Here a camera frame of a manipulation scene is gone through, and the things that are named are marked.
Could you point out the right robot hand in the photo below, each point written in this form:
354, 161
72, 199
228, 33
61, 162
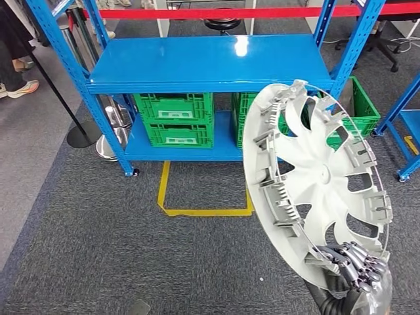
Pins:
360, 269

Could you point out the black stanchion post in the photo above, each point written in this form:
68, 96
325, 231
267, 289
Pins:
84, 134

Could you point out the chrome stanchion post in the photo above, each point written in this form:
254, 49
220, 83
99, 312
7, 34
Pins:
113, 126

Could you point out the black office chair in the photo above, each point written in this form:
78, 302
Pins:
377, 43

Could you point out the red barrier belt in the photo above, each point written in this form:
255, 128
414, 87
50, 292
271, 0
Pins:
197, 13

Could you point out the grey board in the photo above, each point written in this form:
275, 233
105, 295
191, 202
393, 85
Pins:
347, 98

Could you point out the green plastic crate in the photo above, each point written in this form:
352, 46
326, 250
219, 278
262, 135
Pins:
244, 106
246, 137
173, 104
179, 134
364, 108

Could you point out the grey plastic hubcap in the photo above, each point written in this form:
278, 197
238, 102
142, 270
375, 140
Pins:
314, 174

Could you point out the person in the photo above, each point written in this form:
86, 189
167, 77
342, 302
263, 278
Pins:
24, 64
10, 65

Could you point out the white desk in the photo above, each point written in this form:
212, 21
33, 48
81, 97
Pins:
162, 21

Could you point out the black round stool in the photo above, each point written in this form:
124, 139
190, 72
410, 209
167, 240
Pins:
222, 24

